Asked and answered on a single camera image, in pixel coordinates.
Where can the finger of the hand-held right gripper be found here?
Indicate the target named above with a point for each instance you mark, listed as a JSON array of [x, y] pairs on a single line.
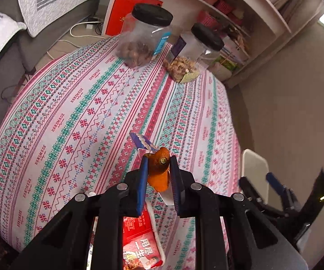
[[274, 180], [252, 191]]

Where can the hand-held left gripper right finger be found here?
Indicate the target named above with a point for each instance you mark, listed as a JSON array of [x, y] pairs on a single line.
[[178, 187]]

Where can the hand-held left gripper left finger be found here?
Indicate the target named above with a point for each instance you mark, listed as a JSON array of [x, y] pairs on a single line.
[[141, 187]]

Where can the blue white plastic wrapper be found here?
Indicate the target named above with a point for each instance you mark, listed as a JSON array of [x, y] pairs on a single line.
[[143, 142]]

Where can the red snack packet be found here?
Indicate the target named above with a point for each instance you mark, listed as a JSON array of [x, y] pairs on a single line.
[[139, 230]]

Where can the patterned pink green tablecloth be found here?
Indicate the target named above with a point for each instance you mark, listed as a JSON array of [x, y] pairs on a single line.
[[80, 104]]

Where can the white bag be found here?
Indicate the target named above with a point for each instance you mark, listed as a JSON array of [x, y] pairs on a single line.
[[221, 71]]

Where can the green cardboard box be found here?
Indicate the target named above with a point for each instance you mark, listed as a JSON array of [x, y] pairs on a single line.
[[228, 64]]

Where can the peanut jar with black lid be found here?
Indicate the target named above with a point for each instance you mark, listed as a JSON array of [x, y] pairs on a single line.
[[195, 50]]

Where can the walnut jar with black lid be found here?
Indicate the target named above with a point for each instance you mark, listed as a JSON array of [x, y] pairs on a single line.
[[139, 39]]

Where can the white shelf unit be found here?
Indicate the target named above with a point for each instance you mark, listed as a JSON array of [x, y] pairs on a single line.
[[263, 14]]

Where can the pink hanging basket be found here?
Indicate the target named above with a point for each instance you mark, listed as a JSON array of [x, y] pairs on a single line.
[[208, 21]]

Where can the white power adapter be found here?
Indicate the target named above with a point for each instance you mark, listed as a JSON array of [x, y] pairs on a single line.
[[92, 24]]

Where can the red gift box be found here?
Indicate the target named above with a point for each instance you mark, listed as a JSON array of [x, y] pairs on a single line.
[[119, 14]]

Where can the grey sofa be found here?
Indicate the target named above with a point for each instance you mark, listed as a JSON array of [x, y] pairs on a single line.
[[52, 33]]

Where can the pink slotted basket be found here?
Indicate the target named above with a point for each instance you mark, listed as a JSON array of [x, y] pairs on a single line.
[[223, 6]]

